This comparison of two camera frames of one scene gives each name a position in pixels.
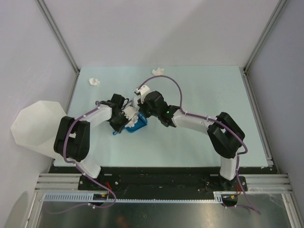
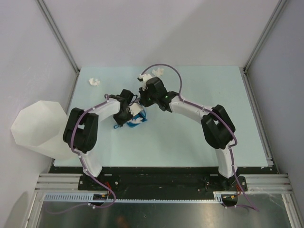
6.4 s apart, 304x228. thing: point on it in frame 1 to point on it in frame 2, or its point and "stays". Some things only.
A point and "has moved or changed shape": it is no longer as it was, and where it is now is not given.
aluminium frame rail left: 59,183 stays
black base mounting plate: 163,180 stays
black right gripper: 142,106 to 143,92
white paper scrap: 94,82 stays
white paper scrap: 134,119 has moved or changed shape
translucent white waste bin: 33,126 stays
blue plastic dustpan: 142,121 has moved or changed shape
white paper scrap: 159,71 stays
